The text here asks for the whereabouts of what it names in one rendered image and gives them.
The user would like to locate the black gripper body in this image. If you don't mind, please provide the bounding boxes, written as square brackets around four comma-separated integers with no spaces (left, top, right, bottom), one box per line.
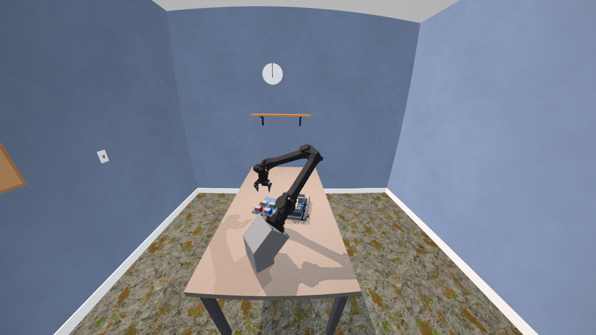
[254,175,271,187]

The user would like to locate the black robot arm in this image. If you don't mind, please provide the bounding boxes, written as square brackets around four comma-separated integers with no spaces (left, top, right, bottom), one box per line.
[253,144,323,233]

